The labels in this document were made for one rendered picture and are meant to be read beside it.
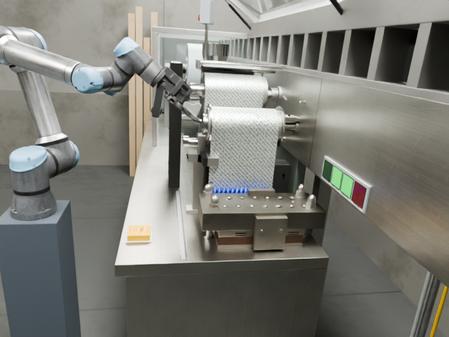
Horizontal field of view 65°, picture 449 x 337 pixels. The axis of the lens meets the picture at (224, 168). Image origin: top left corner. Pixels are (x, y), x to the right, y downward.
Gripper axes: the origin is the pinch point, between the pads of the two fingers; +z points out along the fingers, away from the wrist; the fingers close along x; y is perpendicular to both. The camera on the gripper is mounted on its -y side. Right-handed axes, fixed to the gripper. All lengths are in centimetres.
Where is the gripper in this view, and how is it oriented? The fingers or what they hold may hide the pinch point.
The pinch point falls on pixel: (196, 121)
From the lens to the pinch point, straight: 127.6
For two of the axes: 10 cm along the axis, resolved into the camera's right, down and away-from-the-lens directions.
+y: 6.8, -7.2, -1.3
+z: 7.1, 6.1, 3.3
